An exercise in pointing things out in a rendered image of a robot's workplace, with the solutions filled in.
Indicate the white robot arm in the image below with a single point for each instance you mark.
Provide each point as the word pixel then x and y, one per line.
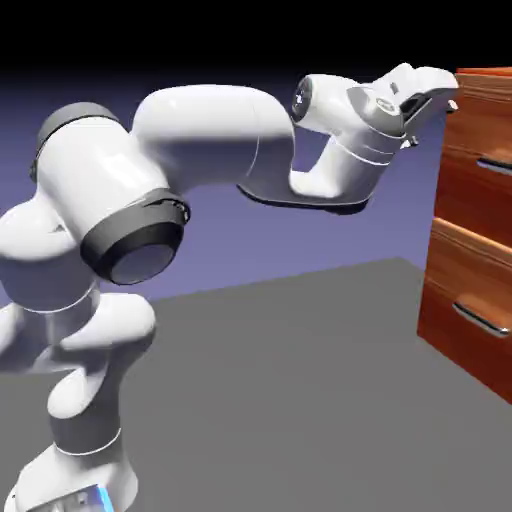
pixel 200 132

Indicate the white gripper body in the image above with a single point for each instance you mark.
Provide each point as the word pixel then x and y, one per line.
pixel 438 82

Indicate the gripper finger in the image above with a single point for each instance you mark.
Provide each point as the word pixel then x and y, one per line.
pixel 452 105
pixel 411 141

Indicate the brown wooden cabinet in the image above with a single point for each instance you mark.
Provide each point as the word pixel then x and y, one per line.
pixel 448 256

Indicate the wooden drawer front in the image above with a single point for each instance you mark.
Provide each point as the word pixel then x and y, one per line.
pixel 464 192
pixel 452 280

